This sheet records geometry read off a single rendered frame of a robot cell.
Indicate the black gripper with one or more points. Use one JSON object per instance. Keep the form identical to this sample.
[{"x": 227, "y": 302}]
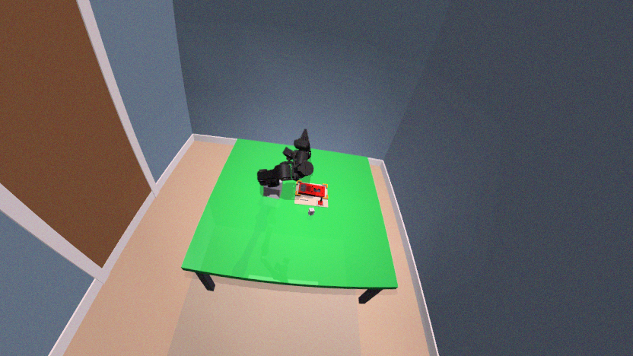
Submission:
[{"x": 303, "y": 145}]

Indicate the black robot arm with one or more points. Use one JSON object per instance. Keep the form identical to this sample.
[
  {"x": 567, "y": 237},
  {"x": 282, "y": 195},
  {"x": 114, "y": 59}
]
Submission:
[{"x": 284, "y": 171}]

